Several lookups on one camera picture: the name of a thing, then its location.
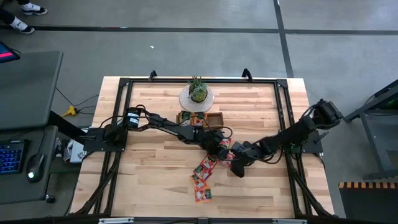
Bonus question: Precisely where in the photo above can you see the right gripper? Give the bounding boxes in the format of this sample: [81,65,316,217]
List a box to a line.
[229,140,265,179]

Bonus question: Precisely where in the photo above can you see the orange peach tea packet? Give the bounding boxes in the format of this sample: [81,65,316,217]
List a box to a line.
[194,188,213,204]
[189,174,210,193]
[192,111,206,127]

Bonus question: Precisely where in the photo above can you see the cream tea packet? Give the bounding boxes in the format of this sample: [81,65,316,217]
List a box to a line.
[178,110,194,125]

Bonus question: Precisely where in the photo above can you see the wooden three-compartment box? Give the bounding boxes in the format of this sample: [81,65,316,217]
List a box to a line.
[175,110,225,130]

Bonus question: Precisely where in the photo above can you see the dark metal stand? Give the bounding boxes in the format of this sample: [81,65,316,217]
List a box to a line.
[343,79,398,182]

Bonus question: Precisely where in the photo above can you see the white patterned box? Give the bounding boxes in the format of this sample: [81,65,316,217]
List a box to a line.
[62,138,88,165]

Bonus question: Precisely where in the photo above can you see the black crate striped edge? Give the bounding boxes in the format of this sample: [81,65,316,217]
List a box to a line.
[338,181,398,224]

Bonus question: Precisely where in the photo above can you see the yellow power plug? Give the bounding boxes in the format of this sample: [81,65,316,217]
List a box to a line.
[61,105,78,118]

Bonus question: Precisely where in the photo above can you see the black computer mouse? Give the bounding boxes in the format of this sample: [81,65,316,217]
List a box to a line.
[25,152,46,184]

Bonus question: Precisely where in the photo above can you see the grey desk top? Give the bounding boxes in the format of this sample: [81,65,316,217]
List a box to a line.
[0,50,65,131]

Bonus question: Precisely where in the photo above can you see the dark keyboard tray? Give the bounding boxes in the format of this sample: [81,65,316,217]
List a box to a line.
[0,124,59,205]

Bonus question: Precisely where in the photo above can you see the backlit computer keyboard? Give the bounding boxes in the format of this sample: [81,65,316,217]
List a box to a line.
[0,139,26,175]

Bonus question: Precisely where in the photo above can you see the black computer monitor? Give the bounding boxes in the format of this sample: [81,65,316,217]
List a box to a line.
[0,40,21,64]

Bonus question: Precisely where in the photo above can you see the white sneakers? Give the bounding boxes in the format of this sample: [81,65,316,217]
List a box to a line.
[0,0,49,35]

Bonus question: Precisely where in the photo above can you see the black aluminium table frame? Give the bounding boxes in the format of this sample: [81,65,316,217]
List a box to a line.
[70,76,335,218]

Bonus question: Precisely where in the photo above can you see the silver metal bracket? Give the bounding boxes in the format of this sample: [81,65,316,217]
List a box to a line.
[271,218,308,224]
[98,217,135,224]

